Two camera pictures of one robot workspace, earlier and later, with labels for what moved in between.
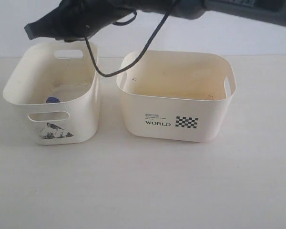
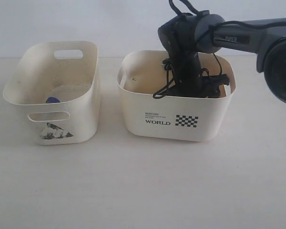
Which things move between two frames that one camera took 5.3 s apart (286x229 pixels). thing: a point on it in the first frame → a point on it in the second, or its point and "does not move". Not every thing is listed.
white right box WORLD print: x=178 y=95 does not move
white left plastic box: x=59 y=83 does not move
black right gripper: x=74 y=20 → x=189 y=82
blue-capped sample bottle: x=52 y=99 does not move
